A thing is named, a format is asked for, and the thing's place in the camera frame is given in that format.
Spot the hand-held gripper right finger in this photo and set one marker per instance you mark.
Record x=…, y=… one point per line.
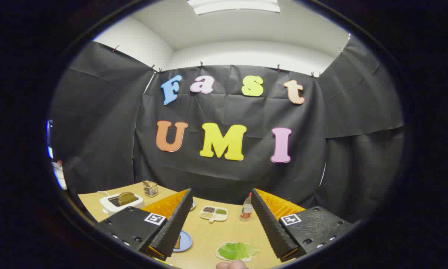
x=268, y=224

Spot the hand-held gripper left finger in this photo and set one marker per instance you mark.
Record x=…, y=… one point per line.
x=177, y=220

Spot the green lettuce leaf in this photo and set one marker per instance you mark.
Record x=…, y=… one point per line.
x=237, y=251

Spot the brown bread slice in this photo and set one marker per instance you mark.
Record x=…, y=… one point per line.
x=127, y=198
x=177, y=243

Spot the teal plate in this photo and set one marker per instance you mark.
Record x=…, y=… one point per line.
x=193, y=205

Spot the blue plate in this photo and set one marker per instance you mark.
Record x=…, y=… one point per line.
x=186, y=241

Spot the clear bottle with red cap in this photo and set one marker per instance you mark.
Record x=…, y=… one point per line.
x=246, y=211

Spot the beige beans pile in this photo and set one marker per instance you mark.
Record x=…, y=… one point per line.
x=207, y=215

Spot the dark brown beans pile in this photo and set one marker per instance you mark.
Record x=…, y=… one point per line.
x=209, y=210

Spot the white divided dish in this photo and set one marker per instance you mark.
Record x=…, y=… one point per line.
x=222, y=217

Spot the green beans pile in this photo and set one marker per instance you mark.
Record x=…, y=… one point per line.
x=221, y=211

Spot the white plate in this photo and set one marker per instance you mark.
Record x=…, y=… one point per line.
x=220, y=256

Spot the white toaster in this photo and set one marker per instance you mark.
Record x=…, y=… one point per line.
x=115, y=207

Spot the black backdrop cloth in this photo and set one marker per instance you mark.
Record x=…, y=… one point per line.
x=231, y=112

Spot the white equipment box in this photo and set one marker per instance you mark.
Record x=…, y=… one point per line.
x=59, y=175

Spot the bright screen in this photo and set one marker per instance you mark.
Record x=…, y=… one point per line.
x=49, y=138

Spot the ceiling light panel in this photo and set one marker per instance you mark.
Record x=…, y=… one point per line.
x=233, y=5

